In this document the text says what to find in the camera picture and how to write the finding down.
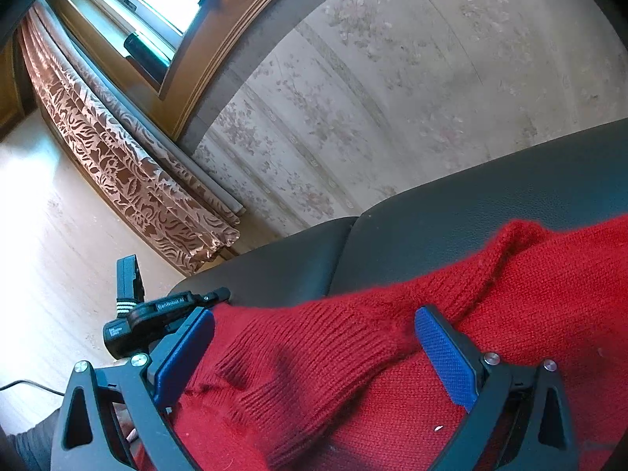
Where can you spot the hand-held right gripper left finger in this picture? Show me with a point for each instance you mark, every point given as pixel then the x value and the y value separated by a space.
pixel 184 358

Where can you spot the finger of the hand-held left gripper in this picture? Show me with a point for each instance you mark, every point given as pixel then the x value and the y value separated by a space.
pixel 176 306

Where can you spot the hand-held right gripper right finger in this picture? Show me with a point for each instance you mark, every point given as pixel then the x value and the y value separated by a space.
pixel 441 348

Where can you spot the red knitted sweater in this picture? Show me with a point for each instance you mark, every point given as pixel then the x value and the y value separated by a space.
pixel 343 353

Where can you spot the person's left forearm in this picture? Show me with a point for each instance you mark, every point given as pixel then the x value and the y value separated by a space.
pixel 39 441

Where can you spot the grey pipe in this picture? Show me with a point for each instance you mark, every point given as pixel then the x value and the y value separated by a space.
pixel 216 189

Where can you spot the brown patterned curtain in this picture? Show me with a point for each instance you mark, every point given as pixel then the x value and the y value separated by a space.
pixel 122 171

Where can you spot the dark leather sofa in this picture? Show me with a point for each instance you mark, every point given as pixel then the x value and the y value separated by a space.
pixel 490 186

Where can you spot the black cylindrical object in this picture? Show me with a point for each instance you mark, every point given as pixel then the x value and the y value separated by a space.
pixel 147 56

